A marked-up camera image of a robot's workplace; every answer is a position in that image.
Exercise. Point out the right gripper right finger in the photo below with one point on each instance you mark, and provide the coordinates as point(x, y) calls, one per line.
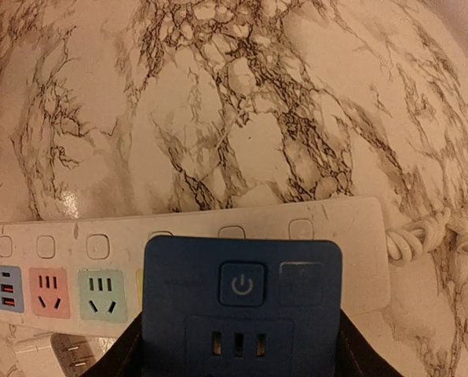
point(356, 357)

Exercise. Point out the white multicolour power strip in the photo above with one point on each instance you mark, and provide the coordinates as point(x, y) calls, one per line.
point(86, 276)

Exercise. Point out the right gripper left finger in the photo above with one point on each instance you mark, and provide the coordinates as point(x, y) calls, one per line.
point(125, 357)

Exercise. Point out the white usb charger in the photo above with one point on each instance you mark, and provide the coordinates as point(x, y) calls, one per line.
point(76, 354)

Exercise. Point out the blue cube socket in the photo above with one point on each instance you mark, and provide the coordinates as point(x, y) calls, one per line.
point(225, 307)

